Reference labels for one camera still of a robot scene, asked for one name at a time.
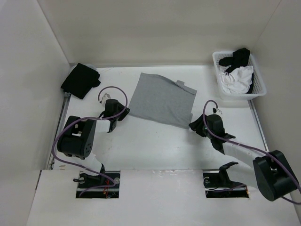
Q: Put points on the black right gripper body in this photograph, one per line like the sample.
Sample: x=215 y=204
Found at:
x=198 y=127

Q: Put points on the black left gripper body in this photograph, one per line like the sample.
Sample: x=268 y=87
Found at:
x=120 y=117

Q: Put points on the grey tank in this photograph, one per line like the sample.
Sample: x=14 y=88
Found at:
x=91 y=66
x=157 y=98

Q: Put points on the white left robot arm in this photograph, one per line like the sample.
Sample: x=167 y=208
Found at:
x=74 y=144

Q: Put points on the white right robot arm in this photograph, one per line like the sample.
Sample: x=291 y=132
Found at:
x=271 y=173

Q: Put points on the folded black tank top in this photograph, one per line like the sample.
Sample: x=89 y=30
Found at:
x=81 y=80

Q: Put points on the folded grey tank top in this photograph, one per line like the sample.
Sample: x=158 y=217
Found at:
x=91 y=66

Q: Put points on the white tank top in basket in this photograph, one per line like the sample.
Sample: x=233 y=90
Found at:
x=238 y=81

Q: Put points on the black tank top in basket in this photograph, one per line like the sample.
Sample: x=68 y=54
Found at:
x=239 y=58

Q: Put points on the white plastic basket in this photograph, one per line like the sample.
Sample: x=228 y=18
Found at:
x=258 y=88

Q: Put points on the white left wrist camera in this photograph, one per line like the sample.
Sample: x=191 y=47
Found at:
x=104 y=98

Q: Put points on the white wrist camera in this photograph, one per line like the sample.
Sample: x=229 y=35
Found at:
x=217 y=111
x=104 y=98

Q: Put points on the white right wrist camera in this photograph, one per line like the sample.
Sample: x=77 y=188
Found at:
x=217 y=111

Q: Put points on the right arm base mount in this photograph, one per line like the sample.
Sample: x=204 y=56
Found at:
x=218 y=184

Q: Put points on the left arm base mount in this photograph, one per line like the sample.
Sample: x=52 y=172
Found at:
x=90 y=187

